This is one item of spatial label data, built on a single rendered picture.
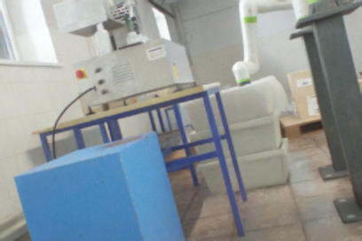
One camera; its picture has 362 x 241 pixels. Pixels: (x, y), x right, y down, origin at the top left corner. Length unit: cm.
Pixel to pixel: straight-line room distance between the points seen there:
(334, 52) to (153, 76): 83
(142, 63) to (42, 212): 84
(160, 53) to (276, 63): 1044
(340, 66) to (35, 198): 138
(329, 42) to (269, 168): 106
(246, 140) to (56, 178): 148
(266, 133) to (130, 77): 105
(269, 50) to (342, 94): 1041
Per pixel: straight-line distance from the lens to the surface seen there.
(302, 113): 433
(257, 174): 267
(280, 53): 1227
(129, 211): 140
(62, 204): 149
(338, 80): 190
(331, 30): 190
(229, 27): 1236
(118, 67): 197
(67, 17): 212
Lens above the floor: 73
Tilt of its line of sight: 3 degrees down
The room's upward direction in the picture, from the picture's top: 15 degrees counter-clockwise
